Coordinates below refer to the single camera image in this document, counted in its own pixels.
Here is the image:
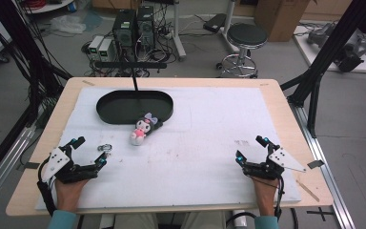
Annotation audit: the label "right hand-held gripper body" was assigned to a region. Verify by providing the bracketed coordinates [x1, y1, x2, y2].
[242, 145, 307, 181]

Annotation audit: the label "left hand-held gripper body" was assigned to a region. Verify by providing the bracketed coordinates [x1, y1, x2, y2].
[41, 145, 99, 184]

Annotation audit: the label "silver metal carabiner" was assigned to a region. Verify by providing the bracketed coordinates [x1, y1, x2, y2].
[96, 143, 113, 154]

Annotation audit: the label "black white plush doll keychain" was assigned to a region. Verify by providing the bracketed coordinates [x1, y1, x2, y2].
[129, 112, 164, 147]

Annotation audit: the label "black hanger stand with tray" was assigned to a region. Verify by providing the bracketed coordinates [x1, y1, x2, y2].
[94, 61, 174, 125]

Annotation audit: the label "person's left hand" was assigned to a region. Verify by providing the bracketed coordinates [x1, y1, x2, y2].
[54, 179, 92, 213]

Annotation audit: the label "person's right hand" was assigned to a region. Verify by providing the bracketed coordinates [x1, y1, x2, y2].
[252, 177, 280, 218]

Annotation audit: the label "white table cloth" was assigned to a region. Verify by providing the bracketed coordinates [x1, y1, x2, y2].
[34, 86, 302, 212]

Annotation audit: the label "thin wooden stick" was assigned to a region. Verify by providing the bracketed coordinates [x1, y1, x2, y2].
[295, 179, 321, 203]

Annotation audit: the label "person's legs beige trousers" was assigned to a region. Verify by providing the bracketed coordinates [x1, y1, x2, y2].
[113, 211, 227, 229]

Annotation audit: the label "small white power unit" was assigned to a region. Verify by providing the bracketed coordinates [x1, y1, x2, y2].
[88, 34, 105, 61]
[98, 38, 114, 62]

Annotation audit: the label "black round stool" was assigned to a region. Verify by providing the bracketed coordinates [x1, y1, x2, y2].
[216, 22, 269, 79]

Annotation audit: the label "clear plastic bag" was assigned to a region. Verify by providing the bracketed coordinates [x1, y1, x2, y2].
[50, 14, 88, 35]

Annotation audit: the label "white board with grey machines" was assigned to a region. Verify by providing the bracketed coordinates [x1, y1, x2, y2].
[293, 22, 366, 74]

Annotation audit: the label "large cardboard box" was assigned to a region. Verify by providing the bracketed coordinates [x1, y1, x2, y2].
[254, 0, 311, 43]

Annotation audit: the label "black computer tower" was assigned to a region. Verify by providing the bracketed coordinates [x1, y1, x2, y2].
[135, 5, 155, 50]
[112, 9, 138, 50]

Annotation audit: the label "flat black case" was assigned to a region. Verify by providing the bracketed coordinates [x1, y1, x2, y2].
[202, 12, 228, 33]

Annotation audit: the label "white desk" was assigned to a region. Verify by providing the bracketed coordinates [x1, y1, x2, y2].
[171, 0, 240, 62]

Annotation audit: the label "round white side table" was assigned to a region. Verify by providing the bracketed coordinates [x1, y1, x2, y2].
[23, 0, 74, 14]

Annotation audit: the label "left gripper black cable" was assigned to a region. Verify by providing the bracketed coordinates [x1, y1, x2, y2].
[36, 157, 59, 218]

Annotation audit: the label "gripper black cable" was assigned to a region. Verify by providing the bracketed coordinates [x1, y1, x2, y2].
[36, 157, 59, 218]
[274, 177, 286, 222]

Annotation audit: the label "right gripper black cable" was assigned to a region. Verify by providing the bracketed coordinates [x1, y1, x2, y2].
[274, 177, 286, 222]

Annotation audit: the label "aluminium rail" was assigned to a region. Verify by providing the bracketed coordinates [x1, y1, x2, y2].
[0, 124, 36, 213]
[289, 103, 357, 229]

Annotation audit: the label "black frame strut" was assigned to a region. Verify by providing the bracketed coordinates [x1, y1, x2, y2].
[280, 0, 366, 138]
[0, 0, 74, 189]

